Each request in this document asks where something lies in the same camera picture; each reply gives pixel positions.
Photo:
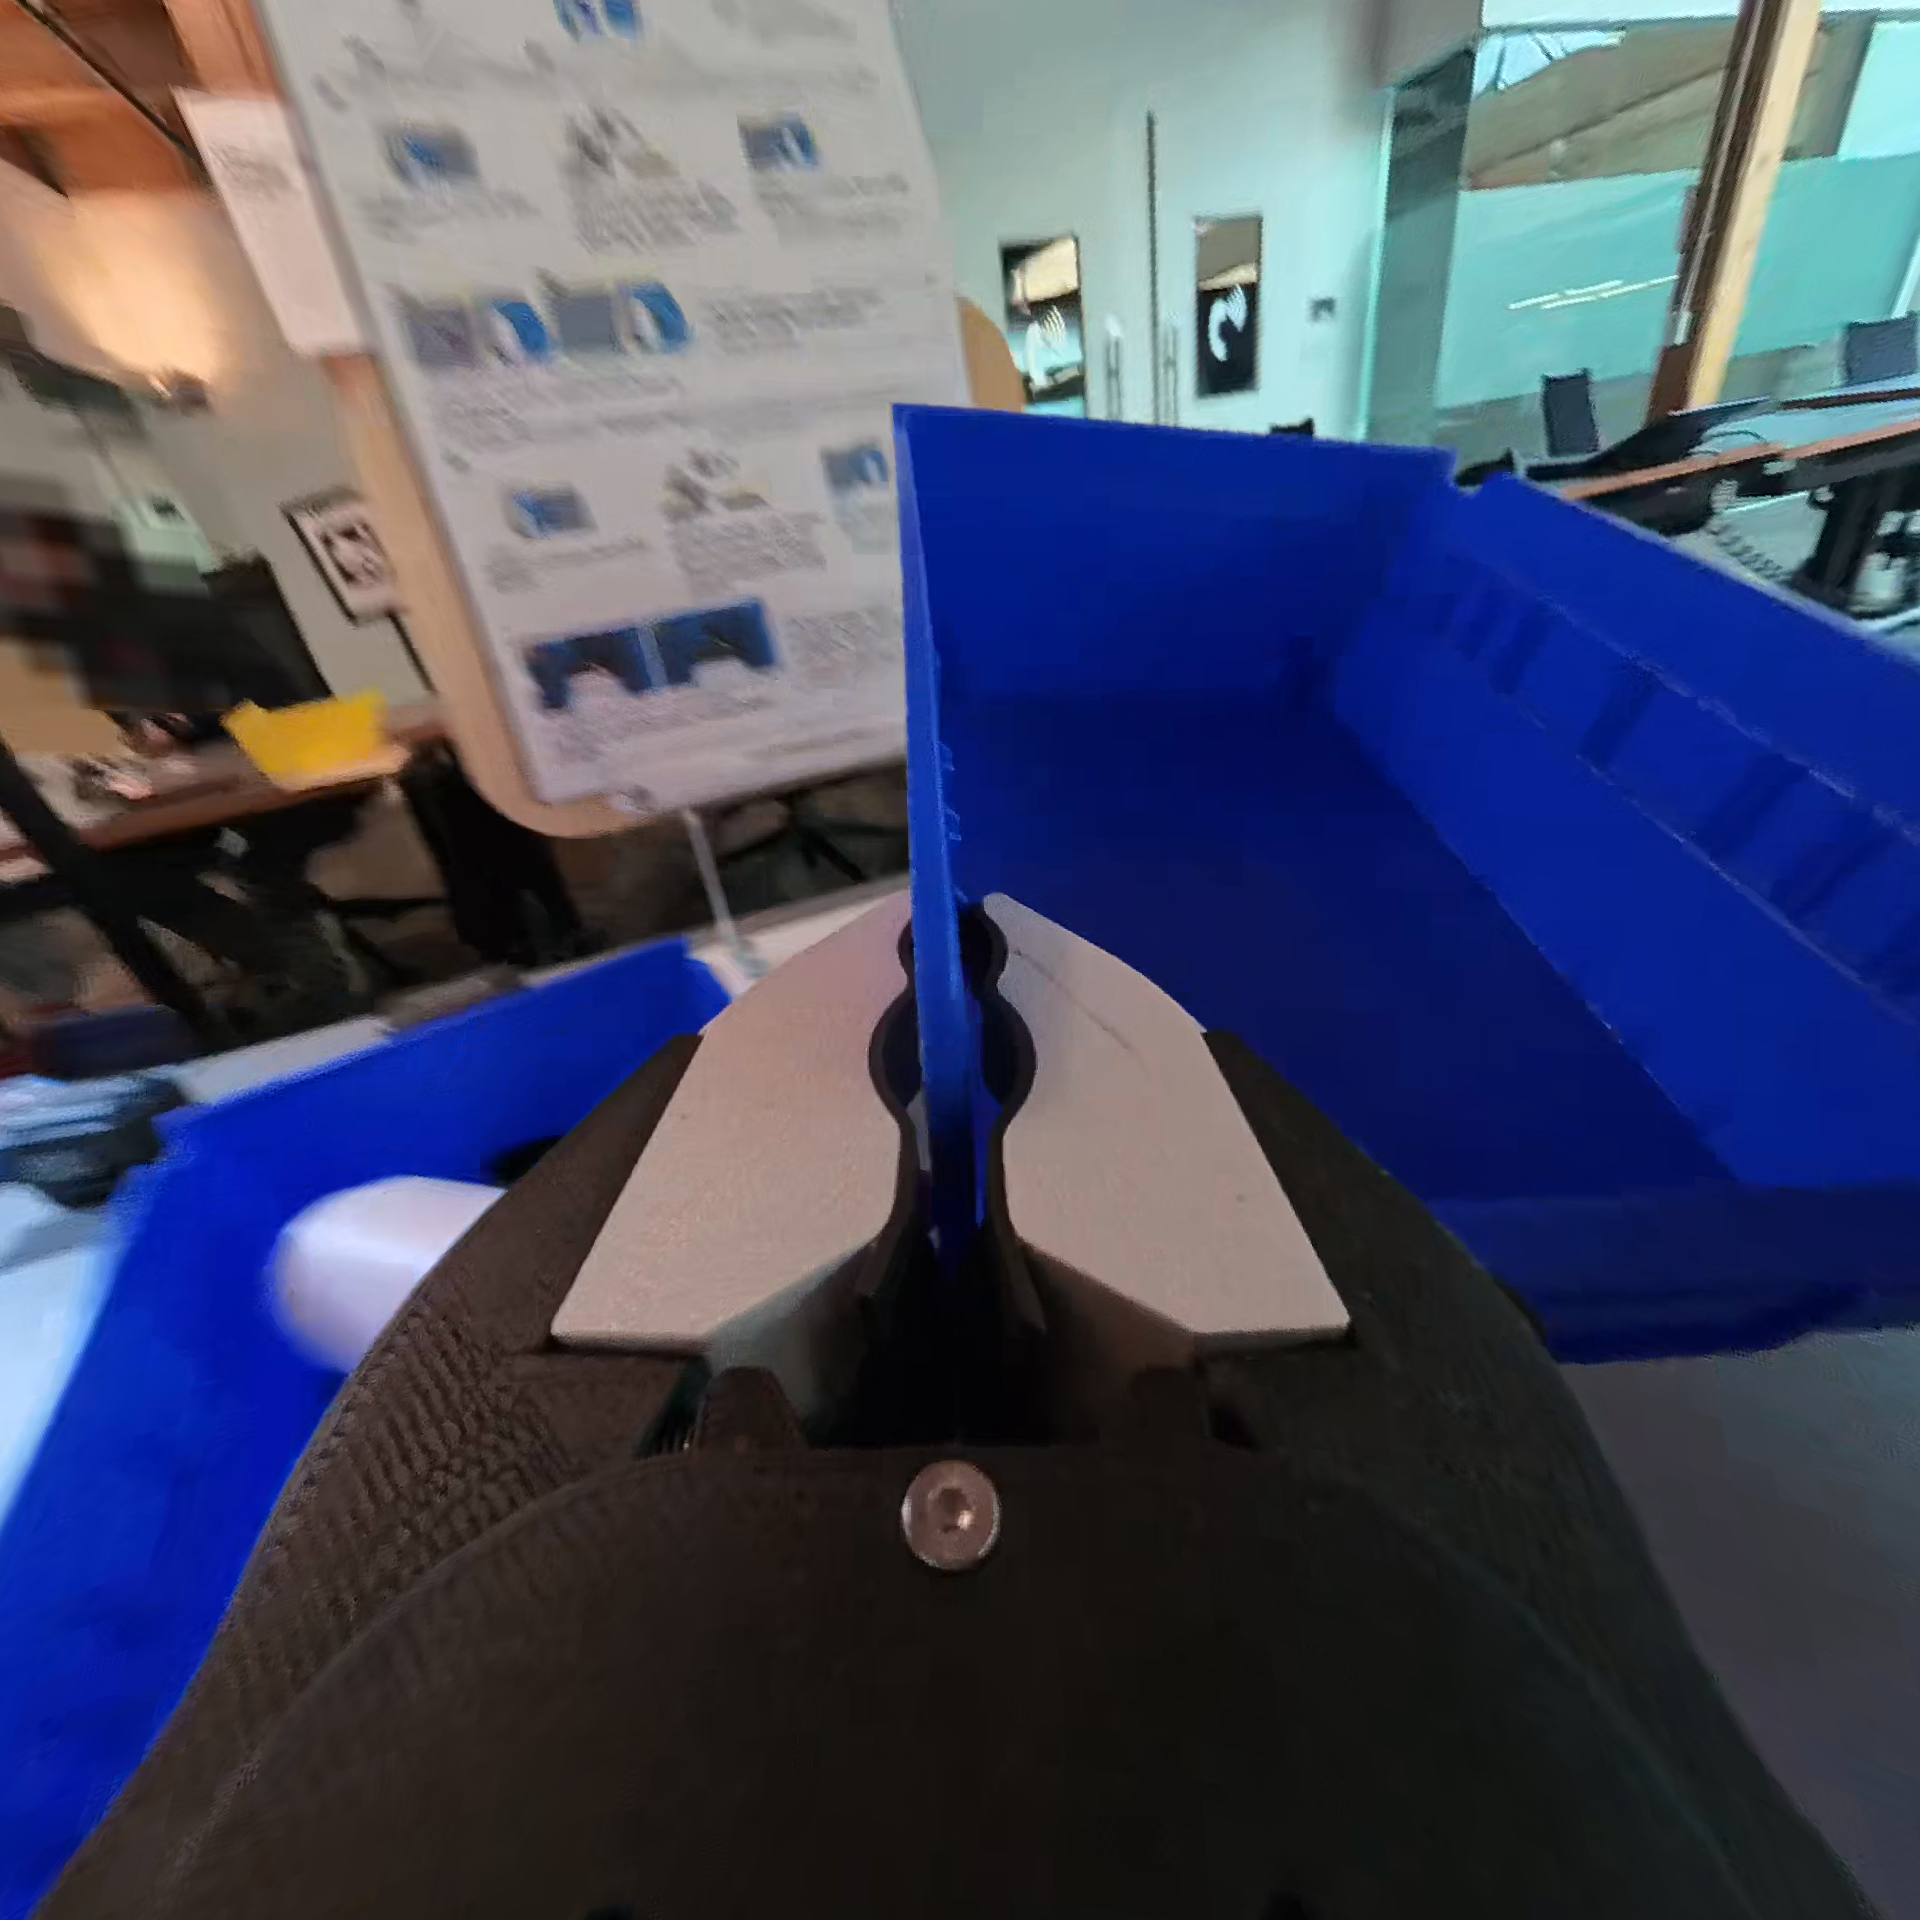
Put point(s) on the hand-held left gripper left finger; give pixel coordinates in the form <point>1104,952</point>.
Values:
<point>750,1169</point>

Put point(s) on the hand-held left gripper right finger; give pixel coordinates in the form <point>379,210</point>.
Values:
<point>1155,1169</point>

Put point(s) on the blue plastic bin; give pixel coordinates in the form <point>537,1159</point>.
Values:
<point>1274,901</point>
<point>152,1425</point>

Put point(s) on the white plastic bottle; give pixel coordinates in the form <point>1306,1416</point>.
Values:
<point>376,1261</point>

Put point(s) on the instruction sign on white stand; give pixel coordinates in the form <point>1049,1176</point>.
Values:
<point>580,818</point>

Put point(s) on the wooden top office desk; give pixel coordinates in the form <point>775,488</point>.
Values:
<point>343,769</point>
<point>1651,473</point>

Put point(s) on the yellow plastic bin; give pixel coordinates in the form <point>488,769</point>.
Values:
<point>309,738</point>

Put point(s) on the dark battery charger case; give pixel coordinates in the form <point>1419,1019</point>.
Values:
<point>78,1154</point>

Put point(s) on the printed instruction sheet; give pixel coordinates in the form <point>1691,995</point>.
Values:
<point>633,451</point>

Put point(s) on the black white marker sign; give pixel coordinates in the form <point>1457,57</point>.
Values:
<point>348,552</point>

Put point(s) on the white door with window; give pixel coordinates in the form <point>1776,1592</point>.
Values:
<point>1322,303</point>
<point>1044,325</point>

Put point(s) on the black office chair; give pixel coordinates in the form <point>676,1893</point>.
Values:
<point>1569,413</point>

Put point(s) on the white paper notice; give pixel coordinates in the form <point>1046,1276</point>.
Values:
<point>268,226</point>

